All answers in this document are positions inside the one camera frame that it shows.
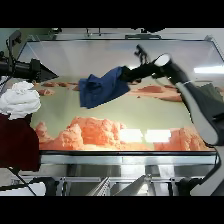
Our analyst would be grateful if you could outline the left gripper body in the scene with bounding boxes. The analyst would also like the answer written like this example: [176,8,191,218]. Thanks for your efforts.
[29,58,43,82]

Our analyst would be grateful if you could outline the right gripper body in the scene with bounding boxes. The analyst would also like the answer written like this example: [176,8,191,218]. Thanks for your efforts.
[119,65,138,84]

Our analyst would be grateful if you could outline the blue shirt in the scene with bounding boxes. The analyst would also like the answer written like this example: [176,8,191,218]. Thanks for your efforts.
[78,66,131,110]

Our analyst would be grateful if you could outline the white garment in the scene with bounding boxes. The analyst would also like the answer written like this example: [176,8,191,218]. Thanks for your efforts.
[0,81,42,121]

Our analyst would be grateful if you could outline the dark red garment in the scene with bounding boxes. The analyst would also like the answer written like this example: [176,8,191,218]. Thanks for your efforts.
[0,113,42,172]

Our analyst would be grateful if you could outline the dark green garment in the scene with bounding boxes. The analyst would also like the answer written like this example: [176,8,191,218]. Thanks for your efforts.
[195,82,224,115]

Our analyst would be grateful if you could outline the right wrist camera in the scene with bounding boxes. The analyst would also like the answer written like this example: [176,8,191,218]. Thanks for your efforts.
[134,44,150,65]

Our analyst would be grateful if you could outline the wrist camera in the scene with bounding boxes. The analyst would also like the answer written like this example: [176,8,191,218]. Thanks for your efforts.
[5,29,23,51]
[134,44,150,65]

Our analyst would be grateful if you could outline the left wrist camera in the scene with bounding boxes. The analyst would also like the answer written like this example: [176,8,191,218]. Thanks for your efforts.
[5,29,23,51]

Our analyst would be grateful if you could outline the silver frame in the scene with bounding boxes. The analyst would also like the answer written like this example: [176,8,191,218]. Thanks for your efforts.
[0,29,224,197]

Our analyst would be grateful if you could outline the black cable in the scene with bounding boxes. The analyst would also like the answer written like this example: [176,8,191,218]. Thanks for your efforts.
[0,166,46,197]
[198,145,222,190]

